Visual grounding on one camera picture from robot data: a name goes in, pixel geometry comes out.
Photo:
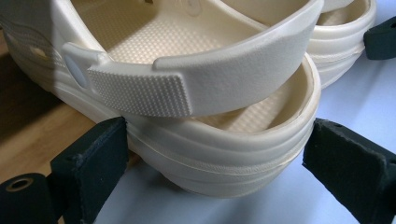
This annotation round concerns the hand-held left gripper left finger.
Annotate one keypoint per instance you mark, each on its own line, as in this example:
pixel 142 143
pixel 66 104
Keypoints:
pixel 93 161

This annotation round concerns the cream foam clog shoe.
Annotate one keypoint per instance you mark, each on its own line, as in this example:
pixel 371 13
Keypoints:
pixel 218 155
pixel 339 46

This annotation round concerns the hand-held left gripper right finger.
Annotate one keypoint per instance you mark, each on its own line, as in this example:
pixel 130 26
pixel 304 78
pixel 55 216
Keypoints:
pixel 355 168

